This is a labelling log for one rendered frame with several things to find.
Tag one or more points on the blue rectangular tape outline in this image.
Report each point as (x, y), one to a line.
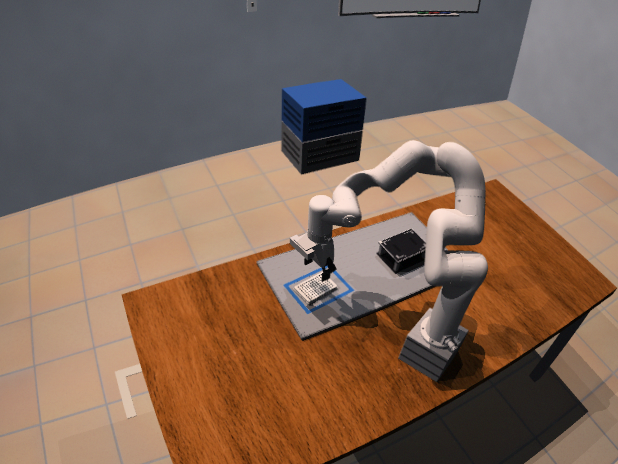
(323, 304)

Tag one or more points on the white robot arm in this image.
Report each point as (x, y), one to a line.
(463, 225)

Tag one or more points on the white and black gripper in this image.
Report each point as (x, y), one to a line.
(324, 252)

